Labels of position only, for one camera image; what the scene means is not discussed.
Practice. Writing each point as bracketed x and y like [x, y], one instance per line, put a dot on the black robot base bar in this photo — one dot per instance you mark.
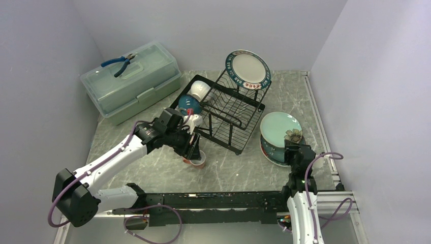
[210, 207]

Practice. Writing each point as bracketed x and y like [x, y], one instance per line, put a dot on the clear plastic storage box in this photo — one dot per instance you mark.
[122, 87]

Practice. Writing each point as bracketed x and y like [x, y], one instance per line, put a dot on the white ceramic bowl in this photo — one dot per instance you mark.
[199, 90]

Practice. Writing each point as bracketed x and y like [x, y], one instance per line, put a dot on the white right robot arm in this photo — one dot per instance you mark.
[302, 194]

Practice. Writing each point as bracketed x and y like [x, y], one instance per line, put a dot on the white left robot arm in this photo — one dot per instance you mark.
[78, 195]

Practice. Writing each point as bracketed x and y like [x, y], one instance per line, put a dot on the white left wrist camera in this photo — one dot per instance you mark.
[192, 120]

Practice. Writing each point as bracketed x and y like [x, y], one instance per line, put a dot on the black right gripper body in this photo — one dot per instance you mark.
[290, 154]

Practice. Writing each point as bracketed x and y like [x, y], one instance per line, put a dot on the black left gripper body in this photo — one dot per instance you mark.
[180, 141]

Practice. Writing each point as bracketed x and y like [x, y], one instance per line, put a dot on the mint green flower plate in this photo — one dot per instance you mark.
[276, 127]

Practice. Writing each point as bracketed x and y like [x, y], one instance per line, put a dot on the dark blue tan bowl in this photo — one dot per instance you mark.
[189, 102]

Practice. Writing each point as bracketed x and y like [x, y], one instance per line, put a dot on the small pink mug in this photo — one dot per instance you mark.
[199, 163]

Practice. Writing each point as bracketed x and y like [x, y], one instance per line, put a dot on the black wire dish rack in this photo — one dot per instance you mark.
[230, 112]

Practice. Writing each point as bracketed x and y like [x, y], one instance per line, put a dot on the green rimmed white plate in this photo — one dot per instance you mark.
[248, 70]

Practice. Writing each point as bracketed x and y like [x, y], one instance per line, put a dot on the dark blue speckled plate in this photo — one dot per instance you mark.
[277, 153]

